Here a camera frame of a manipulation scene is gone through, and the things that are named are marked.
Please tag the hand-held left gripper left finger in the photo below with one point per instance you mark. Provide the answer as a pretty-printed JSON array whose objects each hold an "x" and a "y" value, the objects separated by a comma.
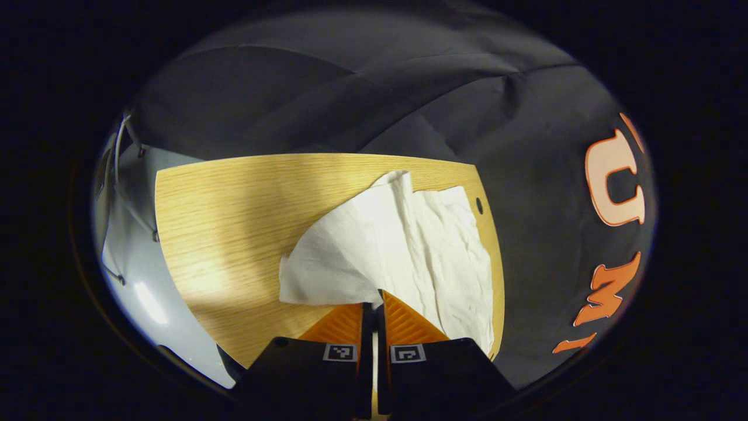
[{"x": 310, "y": 374}]

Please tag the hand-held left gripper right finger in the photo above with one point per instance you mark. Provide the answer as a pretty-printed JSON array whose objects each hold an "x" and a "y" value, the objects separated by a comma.
[{"x": 432, "y": 374}]

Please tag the white jeans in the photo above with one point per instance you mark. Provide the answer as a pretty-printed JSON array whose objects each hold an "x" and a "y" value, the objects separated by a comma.
[{"x": 397, "y": 245}]

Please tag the black backdrop cloth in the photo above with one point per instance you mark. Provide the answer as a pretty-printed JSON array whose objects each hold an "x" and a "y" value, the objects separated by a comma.
[{"x": 350, "y": 99}]

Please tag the thin metal backdrop frame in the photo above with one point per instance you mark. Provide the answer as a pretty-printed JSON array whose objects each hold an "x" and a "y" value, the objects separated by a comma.
[{"x": 119, "y": 152}]

